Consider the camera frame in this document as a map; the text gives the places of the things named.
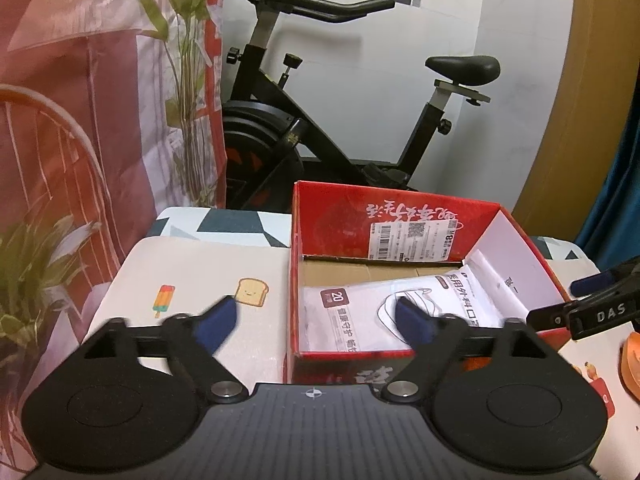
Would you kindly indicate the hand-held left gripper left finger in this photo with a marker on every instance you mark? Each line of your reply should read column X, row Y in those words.
column 216, row 326

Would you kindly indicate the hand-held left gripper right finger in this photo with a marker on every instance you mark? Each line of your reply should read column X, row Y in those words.
column 414, row 321

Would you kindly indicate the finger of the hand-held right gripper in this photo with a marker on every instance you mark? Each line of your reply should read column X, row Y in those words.
column 587, row 285
column 550, row 317

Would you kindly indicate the white face mask packet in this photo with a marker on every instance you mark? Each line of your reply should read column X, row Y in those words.
column 360, row 305

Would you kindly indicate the red strawberry print box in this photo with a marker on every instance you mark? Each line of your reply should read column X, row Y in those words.
column 340, row 215

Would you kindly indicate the orange round object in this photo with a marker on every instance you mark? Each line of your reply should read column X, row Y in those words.
column 631, row 365

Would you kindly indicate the printed tablecloth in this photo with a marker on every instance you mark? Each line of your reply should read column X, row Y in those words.
column 200, row 270

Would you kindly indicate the blue curtain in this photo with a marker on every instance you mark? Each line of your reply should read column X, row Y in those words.
column 617, row 210

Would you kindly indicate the wooden door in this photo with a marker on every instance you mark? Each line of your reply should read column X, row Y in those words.
column 590, row 85

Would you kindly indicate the black exercise bike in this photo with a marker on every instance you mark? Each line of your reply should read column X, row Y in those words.
column 270, row 125

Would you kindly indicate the plant print curtain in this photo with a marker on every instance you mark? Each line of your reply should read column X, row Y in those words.
column 100, row 110

